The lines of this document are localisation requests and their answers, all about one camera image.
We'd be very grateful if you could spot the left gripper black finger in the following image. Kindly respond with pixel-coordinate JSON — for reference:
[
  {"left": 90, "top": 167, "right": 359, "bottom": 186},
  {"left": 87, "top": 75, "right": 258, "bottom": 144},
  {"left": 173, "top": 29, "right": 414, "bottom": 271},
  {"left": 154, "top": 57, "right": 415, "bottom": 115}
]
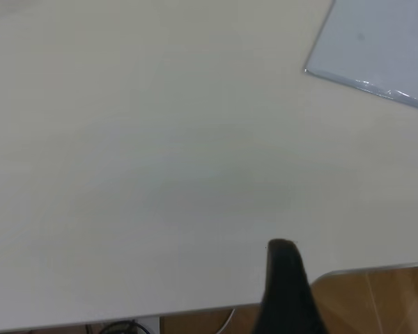
[{"left": 251, "top": 239, "right": 332, "bottom": 334}]

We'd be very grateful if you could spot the clear plastic bag red zipper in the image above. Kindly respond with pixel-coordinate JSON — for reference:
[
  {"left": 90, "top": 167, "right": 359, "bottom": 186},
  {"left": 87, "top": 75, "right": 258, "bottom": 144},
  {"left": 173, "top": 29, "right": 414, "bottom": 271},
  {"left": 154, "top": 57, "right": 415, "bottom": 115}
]
[{"left": 303, "top": 0, "right": 418, "bottom": 114}]

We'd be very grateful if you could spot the thin white cable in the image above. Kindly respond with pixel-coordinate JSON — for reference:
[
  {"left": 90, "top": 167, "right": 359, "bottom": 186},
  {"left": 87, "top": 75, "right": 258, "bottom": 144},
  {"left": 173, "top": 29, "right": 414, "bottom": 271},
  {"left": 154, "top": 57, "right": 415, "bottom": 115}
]
[{"left": 217, "top": 307, "right": 237, "bottom": 332}]

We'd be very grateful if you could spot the black cable bundle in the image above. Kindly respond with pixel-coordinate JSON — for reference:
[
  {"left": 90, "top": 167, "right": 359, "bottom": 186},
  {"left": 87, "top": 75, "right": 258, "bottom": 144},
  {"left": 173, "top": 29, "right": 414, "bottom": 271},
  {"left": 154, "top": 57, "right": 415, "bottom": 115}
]
[{"left": 102, "top": 320, "right": 149, "bottom": 334}]

